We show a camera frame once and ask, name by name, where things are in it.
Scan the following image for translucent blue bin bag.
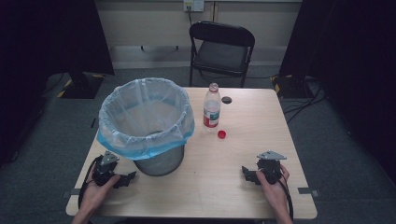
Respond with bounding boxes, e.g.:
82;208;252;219
96;77;196;161

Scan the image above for dark curtain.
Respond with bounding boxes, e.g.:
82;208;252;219
278;0;396;185
0;0;115;167

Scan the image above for black folding chair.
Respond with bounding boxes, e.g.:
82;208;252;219
188;21;256;89

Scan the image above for black floor cables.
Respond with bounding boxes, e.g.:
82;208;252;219
279;78;329;125

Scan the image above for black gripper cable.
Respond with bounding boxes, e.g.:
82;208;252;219
78;155;104;224
276;170;295;222

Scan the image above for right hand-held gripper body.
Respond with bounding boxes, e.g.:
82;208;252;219
255;150;288;186

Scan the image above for person's right hand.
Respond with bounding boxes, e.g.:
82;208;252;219
255;163;290;213

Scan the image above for person's left hand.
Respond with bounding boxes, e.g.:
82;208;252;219
80;173;121;216

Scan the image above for clear plastic bottle red label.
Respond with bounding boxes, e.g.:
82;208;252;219
203;82;222;132

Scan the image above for black mesh trash bin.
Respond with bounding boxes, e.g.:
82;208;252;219
134;144;186;177

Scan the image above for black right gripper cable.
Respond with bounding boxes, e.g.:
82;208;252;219
276;170;295;222

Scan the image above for black stand base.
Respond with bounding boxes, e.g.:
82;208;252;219
56;68;106;100
270;74;314;100

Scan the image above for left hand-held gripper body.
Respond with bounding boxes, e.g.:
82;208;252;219
91;150;120;188

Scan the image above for white wall socket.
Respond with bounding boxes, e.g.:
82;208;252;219
182;0;205;13

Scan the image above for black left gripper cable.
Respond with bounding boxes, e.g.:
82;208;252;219
78;155;104;224

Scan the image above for grey table bracket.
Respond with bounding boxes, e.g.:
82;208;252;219
297;187;320;198
60;188;82;200

